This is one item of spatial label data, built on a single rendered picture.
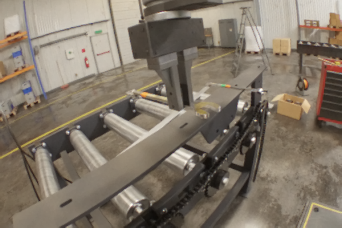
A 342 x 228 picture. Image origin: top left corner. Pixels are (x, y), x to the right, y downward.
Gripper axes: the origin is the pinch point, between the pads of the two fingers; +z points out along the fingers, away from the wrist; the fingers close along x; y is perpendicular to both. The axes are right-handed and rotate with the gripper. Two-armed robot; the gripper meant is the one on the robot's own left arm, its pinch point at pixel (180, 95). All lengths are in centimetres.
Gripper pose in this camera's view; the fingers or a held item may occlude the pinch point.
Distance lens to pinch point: 30.3
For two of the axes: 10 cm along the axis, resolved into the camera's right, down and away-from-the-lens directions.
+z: 1.6, 9.1, 3.8
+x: -6.9, 3.8, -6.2
